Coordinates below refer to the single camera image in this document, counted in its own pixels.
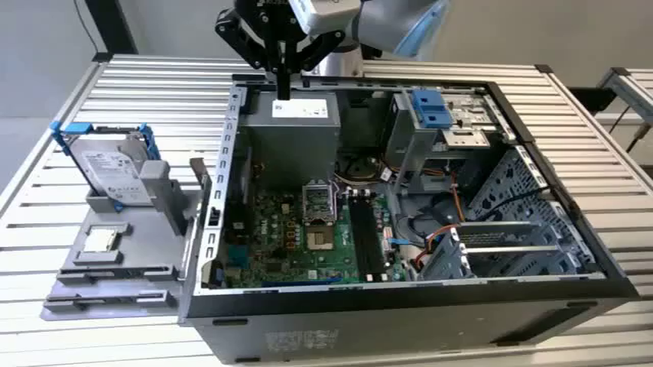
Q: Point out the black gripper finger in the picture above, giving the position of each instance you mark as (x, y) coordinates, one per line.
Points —
(244, 46)
(318, 53)

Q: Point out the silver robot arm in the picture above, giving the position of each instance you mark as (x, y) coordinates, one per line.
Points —
(377, 23)

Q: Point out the black RAM slot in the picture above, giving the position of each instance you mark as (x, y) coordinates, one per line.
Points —
(359, 233)
(373, 233)

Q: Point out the grey power supply box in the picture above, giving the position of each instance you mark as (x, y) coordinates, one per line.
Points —
(290, 145)

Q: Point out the blue plastic drive latch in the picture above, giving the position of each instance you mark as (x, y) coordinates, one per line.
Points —
(430, 109)

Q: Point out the grey metal disk bay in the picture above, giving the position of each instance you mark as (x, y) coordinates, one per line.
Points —
(407, 141)

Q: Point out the round black fan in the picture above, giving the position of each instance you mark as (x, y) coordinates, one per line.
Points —
(362, 166)

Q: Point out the graphics card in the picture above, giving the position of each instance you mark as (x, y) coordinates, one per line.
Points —
(198, 168)

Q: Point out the blue disk carrier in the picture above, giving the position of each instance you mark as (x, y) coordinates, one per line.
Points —
(76, 127)

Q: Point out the CPU socket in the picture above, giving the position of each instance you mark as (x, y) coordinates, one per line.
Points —
(320, 237)

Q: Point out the green motherboard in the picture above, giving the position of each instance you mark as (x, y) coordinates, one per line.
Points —
(270, 248)

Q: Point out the teal port block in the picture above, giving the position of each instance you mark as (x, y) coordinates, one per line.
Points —
(239, 256)

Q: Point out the grey parts rack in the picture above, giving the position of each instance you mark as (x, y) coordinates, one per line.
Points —
(148, 244)

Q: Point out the silver CPU chip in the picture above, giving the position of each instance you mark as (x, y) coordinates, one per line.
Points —
(99, 241)

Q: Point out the blue expansion slot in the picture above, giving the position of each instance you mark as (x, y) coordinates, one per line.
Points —
(300, 282)

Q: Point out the metal slat side table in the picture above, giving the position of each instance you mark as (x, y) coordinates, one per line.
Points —
(640, 82)

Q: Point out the metal drive cage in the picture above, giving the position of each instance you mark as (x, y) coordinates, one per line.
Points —
(510, 249)

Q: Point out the black open PC case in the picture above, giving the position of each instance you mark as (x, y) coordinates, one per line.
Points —
(357, 329)

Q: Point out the black upright post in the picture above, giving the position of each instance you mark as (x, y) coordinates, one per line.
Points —
(115, 26)

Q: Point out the black table bracket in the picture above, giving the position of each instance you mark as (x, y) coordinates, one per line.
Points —
(592, 97)

